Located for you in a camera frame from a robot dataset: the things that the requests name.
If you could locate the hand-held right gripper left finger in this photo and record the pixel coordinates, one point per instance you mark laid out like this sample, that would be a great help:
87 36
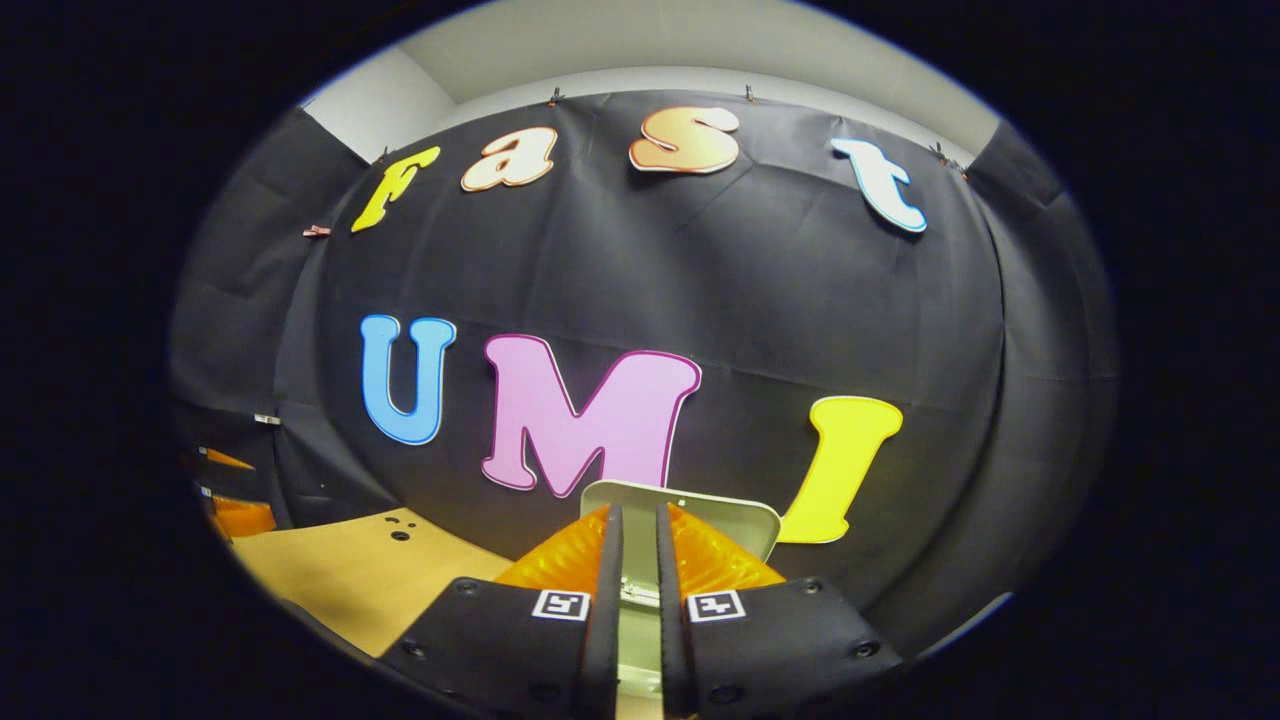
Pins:
603 640

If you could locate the pale green desktop garbage bin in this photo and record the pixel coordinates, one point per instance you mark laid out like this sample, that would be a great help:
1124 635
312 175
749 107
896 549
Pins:
745 525

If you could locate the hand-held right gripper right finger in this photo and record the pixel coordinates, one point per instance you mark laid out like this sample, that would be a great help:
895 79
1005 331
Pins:
675 650

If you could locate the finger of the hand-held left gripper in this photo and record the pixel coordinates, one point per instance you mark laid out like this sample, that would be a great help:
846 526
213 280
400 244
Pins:
245 517
232 461

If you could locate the black backdrop cloth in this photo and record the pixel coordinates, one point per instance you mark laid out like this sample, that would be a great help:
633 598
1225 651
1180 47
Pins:
750 300

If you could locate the wooden desktop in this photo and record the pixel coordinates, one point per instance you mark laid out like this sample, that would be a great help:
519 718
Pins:
370 580

